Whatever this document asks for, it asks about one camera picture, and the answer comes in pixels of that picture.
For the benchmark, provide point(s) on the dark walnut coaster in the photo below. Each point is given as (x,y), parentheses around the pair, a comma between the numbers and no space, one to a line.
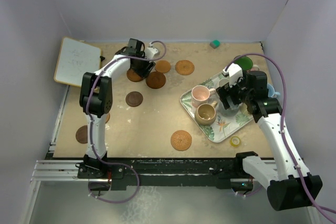
(82,134)
(134,99)

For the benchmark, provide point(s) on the light blue mug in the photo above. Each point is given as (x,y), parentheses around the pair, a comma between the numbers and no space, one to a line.
(271,91)

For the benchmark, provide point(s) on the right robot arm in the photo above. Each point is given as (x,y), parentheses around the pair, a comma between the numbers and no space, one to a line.
(290,185)

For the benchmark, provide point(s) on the yellow tape roll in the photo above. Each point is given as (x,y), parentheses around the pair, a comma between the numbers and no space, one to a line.
(235,141)

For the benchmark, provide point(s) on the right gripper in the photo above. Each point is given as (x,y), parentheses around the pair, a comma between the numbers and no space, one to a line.
(226,89)

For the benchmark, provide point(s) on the brown ringed wood coaster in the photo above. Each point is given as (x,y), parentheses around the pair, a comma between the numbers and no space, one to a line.
(155,80)

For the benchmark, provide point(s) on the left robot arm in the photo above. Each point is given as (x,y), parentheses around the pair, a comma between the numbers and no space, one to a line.
(96,93)

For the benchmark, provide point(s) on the cream mug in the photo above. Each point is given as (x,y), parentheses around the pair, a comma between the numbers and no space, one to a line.
(243,109)

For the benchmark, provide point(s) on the light wood coaster smooth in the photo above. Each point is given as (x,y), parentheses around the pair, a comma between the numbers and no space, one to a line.
(163,66)

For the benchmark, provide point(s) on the green cup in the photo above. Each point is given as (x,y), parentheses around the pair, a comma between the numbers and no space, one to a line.
(244,62)

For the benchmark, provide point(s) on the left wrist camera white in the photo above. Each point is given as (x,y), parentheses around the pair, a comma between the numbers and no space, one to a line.
(151,52)

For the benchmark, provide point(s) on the tan ceramic mug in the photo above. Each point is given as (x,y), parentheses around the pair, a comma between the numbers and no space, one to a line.
(206,114)

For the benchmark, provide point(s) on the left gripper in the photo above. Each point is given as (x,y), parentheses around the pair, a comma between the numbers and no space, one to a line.
(149,66)

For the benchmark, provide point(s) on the white mug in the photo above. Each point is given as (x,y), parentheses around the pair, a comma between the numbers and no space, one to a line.
(222,82)

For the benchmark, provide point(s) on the woven rattan coaster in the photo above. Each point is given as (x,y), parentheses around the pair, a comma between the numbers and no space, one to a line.
(184,67)
(181,140)

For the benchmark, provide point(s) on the green eraser block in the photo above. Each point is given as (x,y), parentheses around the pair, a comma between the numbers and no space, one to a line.
(215,44)

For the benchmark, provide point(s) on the aluminium frame rail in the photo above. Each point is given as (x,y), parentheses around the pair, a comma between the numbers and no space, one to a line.
(55,171)

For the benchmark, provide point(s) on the small whiteboard wooden frame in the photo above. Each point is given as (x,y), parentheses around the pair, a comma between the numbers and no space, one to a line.
(74,60)

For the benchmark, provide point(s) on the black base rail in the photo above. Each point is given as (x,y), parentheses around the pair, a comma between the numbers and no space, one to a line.
(221,173)

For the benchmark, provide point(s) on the light wood rimmed coaster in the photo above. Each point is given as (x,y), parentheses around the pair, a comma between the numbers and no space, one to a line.
(107,117)

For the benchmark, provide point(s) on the pink mug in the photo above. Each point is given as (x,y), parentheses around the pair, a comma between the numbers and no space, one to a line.
(201,94)

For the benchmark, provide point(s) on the grey blue mug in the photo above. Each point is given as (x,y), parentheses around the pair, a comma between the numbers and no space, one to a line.
(232,111)

